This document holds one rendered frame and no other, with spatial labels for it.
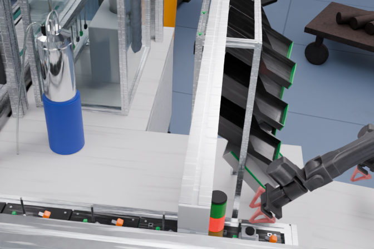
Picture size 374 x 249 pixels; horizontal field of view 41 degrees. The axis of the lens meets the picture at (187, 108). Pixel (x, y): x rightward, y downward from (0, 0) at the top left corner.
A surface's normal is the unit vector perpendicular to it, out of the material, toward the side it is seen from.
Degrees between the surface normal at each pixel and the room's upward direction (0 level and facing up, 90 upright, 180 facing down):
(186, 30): 0
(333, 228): 0
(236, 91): 90
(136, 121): 0
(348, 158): 76
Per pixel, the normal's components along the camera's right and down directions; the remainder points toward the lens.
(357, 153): -0.14, 0.37
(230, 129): -0.28, 0.55
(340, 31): 0.04, -0.81
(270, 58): 0.44, -0.66
